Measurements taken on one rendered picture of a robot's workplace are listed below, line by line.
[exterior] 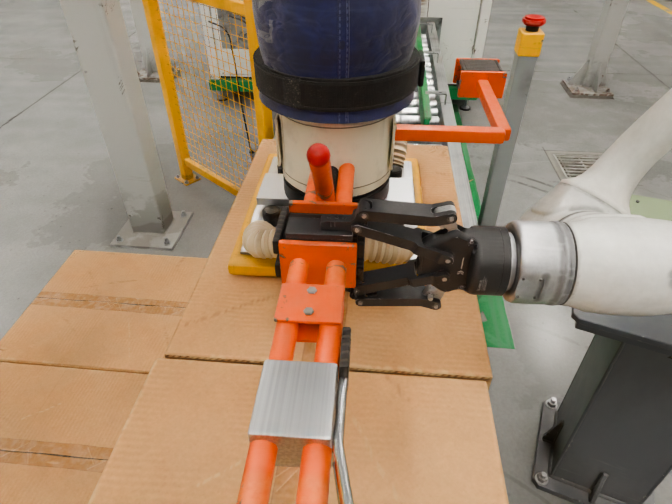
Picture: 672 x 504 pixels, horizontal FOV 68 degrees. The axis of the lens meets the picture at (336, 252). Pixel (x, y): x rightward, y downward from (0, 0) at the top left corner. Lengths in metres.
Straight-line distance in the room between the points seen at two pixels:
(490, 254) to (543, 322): 1.60
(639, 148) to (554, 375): 1.32
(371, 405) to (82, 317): 0.93
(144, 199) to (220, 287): 1.71
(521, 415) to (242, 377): 1.31
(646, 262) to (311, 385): 0.34
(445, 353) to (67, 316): 0.99
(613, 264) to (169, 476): 0.48
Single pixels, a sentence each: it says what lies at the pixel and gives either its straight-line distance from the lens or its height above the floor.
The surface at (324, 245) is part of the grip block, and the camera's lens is 0.51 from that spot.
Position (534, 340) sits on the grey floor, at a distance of 2.03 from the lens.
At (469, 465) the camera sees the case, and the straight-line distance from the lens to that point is 0.56.
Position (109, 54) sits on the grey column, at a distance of 2.14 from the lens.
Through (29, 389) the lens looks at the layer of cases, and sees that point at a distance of 1.26.
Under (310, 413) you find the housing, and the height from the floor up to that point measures 1.10.
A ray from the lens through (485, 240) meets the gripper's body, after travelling 0.53.
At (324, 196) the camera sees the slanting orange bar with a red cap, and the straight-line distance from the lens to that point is 0.57.
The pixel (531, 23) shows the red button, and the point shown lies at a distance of 1.75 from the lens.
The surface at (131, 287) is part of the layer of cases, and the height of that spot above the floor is 0.54.
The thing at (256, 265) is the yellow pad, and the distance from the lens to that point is 0.71.
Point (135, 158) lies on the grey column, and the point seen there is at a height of 0.42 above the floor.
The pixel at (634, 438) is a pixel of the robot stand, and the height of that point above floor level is 0.30.
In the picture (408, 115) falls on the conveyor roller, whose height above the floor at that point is 0.55.
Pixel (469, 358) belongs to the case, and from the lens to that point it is 0.64.
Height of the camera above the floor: 1.42
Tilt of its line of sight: 39 degrees down
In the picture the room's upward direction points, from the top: straight up
